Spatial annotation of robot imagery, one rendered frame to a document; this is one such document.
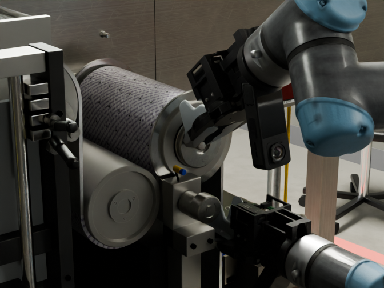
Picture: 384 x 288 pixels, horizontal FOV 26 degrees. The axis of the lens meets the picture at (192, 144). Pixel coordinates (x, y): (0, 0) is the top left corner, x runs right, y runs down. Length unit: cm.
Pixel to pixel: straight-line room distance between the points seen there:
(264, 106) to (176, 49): 56
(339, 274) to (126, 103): 41
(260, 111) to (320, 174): 115
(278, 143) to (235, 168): 368
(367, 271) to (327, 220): 116
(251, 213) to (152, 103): 21
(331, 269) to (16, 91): 46
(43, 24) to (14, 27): 4
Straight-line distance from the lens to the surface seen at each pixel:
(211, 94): 106
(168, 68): 156
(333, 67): 88
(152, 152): 117
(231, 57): 104
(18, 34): 100
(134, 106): 123
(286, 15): 93
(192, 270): 122
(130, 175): 116
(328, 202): 221
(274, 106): 104
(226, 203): 155
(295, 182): 454
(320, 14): 90
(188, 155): 118
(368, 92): 88
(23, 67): 90
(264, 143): 103
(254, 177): 459
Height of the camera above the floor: 163
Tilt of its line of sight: 19 degrees down
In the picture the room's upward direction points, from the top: straight up
